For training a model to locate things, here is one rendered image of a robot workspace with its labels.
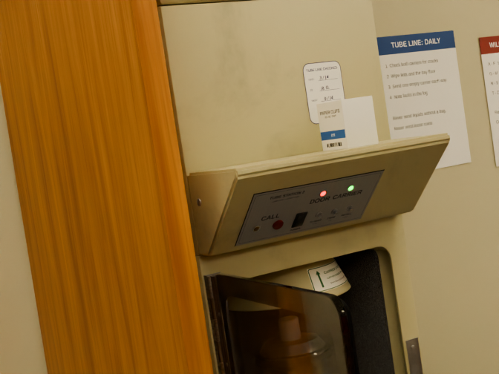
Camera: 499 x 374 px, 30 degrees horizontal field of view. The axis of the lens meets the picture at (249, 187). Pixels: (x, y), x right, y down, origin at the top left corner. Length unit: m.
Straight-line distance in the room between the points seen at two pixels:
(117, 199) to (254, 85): 0.22
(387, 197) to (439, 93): 0.76
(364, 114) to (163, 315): 0.35
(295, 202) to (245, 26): 0.23
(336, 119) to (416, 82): 0.77
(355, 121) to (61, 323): 0.52
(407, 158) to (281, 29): 0.23
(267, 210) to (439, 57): 0.94
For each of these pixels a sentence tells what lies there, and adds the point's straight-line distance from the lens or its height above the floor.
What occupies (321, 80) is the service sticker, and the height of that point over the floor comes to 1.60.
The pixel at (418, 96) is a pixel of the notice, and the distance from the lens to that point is 1.90.
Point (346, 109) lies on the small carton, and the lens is 1.14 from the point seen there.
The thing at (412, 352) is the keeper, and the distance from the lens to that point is 1.32.
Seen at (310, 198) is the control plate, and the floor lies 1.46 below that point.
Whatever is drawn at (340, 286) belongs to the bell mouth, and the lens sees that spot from 1.26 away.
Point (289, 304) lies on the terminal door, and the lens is 0.92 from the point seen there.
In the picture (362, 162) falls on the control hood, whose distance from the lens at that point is 1.12.
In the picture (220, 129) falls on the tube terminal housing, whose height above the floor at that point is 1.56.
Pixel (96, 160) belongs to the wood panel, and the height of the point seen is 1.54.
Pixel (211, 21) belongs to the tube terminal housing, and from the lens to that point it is 1.15.
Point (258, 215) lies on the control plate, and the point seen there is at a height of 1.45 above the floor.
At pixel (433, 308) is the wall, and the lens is 1.92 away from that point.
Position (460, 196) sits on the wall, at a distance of 1.97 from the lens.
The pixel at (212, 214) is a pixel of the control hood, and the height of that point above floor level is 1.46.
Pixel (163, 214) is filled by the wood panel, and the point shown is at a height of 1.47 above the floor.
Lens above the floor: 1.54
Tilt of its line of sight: 3 degrees down
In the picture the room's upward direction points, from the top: 9 degrees counter-clockwise
